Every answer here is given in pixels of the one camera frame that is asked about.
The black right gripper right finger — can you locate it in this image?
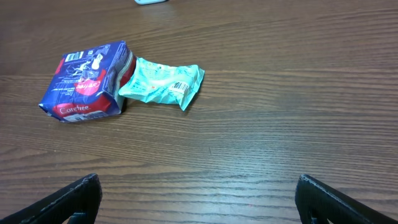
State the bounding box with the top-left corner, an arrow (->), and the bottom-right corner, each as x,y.
295,174 -> 397,224

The white barcode scanner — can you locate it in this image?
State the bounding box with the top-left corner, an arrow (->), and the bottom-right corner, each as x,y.
134,0 -> 168,5

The teal snack packet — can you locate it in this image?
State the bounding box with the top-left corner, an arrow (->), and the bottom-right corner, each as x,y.
118,58 -> 205,111

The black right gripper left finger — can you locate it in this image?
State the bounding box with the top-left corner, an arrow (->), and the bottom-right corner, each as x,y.
1,173 -> 102,224

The purple Carefree pad pack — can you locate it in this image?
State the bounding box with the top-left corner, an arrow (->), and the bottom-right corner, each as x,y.
39,40 -> 136,123

